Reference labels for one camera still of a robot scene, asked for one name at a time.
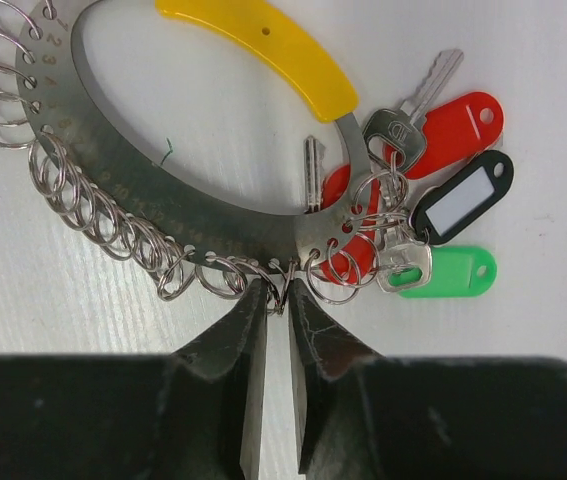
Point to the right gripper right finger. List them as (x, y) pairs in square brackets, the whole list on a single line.
[(363, 415)]

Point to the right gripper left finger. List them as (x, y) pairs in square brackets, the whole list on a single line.
[(195, 413)]

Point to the metal keyring organizer yellow handle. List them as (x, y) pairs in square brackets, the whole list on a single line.
[(126, 203)]

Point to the silver key lower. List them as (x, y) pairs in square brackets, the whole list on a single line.
[(405, 263)]

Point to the black key tag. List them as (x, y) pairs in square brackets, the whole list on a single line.
[(443, 212)]

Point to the silver key upper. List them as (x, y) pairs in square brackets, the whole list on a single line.
[(402, 128)]

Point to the red key tag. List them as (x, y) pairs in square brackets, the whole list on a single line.
[(454, 131)]

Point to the green key tag on ring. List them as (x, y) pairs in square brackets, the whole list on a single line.
[(457, 272)]

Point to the silver key inside ring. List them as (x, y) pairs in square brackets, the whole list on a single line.
[(314, 152)]

